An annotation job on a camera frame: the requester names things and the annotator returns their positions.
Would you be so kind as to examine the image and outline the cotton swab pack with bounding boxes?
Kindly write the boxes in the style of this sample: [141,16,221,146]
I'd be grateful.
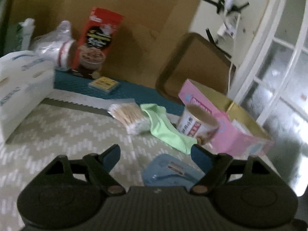
[108,103,151,135]

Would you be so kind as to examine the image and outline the white window frame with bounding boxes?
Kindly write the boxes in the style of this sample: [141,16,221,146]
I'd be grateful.
[229,0,307,135]

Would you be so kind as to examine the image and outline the clear plastic bag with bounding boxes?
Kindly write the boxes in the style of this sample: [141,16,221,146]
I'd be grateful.
[29,20,77,71]

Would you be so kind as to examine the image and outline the brown tray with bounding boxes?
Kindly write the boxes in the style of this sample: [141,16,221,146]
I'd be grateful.
[155,32,235,103]

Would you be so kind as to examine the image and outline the white wall charger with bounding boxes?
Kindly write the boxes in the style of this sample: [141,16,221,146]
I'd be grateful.
[216,0,244,39]

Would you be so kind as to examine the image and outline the green cloth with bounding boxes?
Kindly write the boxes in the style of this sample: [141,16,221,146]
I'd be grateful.
[140,104,197,155]

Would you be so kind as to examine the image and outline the red cereal box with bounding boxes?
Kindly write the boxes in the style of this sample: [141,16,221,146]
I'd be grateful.
[72,7,124,79]

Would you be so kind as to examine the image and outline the paper cup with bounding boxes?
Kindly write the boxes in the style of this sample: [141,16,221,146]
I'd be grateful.
[177,104,219,146]

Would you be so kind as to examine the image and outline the pink open cardboard box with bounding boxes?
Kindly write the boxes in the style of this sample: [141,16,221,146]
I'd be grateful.
[178,79,274,157]

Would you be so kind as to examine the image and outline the white plastic bag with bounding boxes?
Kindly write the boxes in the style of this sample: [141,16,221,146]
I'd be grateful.
[1,51,55,144]

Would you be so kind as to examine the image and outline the yellow label refill box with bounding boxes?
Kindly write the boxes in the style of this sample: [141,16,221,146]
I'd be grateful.
[88,77,120,94]

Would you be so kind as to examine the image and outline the teal quilted mat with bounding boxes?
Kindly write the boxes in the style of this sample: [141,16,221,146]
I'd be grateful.
[54,71,184,116]

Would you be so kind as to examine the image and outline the large brown cardboard sheet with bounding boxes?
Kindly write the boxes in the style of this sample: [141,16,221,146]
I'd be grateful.
[9,0,210,90]

